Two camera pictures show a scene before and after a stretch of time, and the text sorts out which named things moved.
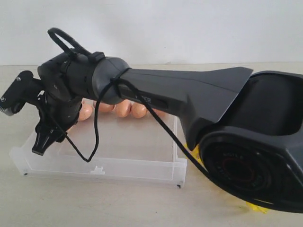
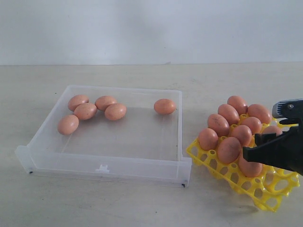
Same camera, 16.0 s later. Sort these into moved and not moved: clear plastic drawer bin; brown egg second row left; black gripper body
Moved: black gripper body
Not moved: brown egg second row left; clear plastic drawer bin
